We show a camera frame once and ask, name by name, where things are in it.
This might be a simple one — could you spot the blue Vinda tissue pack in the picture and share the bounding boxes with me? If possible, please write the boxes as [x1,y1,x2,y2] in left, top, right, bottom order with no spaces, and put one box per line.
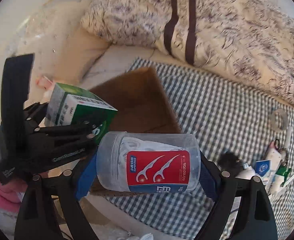
[254,160,270,178]

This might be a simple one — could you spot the white cream tube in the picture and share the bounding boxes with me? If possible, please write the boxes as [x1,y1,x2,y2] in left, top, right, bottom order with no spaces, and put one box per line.
[264,141,282,172]

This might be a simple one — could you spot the clear tape roll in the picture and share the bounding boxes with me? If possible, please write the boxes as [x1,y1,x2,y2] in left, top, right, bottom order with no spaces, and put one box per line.
[269,108,289,133]

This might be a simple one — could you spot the black fluffy object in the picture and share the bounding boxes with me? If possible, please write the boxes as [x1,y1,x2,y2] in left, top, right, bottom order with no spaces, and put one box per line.
[218,152,243,177]

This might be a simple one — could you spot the green checkered cloth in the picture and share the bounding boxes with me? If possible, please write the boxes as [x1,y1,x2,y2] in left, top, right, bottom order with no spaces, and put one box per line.
[108,63,294,239]

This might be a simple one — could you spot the floral beige quilt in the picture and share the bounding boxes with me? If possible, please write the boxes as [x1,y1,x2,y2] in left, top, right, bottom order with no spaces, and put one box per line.
[81,0,294,106]

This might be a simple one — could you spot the white cylinder tube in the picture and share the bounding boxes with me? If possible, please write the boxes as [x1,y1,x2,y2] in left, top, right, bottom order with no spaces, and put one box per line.
[284,126,293,149]

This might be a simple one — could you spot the pink cloth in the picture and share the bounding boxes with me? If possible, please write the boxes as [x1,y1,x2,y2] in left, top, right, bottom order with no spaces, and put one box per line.
[0,179,27,213]

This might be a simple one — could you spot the green sachet packet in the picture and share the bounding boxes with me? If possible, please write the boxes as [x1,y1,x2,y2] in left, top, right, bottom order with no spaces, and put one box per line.
[276,165,292,186]

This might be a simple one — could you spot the brown cardboard box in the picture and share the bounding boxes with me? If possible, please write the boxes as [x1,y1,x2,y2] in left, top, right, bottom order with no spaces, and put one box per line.
[88,67,183,198]

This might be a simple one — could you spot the dental floss pick jar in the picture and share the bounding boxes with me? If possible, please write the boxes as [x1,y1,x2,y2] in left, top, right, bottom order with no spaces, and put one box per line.
[96,132,201,193]

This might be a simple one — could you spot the white green medicine box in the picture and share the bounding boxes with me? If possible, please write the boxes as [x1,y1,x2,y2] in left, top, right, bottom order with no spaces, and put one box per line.
[45,83,118,144]

